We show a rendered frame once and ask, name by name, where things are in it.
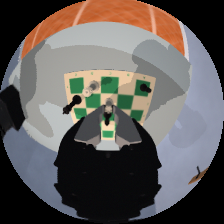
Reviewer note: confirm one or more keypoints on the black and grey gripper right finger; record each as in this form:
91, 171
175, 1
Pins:
130, 132

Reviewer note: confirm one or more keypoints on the white chess piece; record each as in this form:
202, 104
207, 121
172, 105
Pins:
93, 86
108, 102

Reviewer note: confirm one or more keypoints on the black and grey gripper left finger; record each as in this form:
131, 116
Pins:
85, 131

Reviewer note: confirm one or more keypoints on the green and cream chessboard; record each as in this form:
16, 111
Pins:
121, 86

